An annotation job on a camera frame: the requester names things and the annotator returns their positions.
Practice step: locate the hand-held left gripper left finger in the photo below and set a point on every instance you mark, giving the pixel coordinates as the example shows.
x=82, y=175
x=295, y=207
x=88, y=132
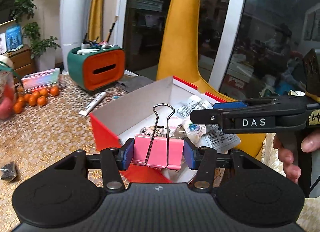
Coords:
x=127, y=154

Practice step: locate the blue photo card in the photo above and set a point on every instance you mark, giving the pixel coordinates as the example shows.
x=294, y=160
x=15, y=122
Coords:
x=13, y=37

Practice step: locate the yellow curtain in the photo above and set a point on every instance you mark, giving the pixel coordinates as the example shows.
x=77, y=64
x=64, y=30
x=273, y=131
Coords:
x=96, y=9

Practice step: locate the printed cloth bag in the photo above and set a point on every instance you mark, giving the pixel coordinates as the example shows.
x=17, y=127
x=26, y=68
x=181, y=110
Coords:
x=5, y=62

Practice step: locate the dark grey pouch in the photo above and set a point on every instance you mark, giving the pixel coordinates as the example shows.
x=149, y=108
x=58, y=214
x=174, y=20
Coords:
x=137, y=82

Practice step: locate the white printed foil packet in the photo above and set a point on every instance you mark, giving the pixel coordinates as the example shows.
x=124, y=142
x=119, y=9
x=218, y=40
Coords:
x=220, y=139

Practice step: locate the person's right hand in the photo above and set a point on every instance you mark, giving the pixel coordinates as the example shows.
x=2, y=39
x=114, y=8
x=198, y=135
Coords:
x=283, y=154

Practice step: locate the yellow chair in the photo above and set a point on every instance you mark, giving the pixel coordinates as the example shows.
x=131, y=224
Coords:
x=180, y=34

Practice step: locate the green and orange desk organizer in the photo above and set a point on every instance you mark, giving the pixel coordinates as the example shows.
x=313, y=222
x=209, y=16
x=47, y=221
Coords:
x=105, y=59

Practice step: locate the white window frame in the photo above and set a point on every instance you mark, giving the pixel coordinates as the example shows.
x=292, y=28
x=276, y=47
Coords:
x=232, y=34

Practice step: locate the white pillar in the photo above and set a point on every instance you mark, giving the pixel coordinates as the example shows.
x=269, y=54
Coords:
x=75, y=9

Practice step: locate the red apple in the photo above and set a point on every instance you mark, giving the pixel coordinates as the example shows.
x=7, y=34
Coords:
x=5, y=108

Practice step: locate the white tube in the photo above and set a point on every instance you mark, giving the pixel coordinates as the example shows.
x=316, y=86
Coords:
x=92, y=103

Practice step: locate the clear bag of black pieces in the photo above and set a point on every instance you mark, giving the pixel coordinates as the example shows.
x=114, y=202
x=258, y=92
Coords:
x=8, y=170

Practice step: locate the wooden cabinet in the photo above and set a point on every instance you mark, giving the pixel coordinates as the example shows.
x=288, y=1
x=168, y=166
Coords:
x=23, y=62

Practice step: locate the baby photo frame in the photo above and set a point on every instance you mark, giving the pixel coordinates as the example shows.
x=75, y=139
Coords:
x=2, y=43

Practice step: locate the pink binder clip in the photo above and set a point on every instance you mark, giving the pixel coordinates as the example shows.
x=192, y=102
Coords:
x=160, y=150

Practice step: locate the large green plant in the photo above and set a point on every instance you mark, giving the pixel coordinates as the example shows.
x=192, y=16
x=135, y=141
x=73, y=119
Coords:
x=25, y=4

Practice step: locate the white plant pot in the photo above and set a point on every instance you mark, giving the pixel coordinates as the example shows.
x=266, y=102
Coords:
x=46, y=59

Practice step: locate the pile of tangerines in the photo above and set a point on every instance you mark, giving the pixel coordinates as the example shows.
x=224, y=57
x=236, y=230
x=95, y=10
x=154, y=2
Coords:
x=32, y=100

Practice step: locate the clear glass fruit bowl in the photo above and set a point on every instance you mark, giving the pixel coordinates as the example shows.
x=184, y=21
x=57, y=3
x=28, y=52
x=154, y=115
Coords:
x=5, y=82

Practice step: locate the printed picture card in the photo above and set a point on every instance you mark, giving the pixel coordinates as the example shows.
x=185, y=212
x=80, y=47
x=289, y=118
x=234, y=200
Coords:
x=147, y=131

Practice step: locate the red cardboard box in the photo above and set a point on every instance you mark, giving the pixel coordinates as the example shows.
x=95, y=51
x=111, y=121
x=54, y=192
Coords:
x=105, y=132

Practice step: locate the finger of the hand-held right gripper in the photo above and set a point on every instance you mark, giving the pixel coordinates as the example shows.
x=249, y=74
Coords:
x=202, y=117
x=227, y=105

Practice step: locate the makeup brush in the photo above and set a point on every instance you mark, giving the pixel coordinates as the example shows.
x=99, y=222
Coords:
x=111, y=28

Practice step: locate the pastel plastic storage box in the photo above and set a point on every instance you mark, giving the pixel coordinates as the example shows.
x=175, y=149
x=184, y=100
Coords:
x=40, y=79

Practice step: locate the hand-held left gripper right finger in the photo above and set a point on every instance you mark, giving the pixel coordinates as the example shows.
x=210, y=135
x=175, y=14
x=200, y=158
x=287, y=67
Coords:
x=188, y=155

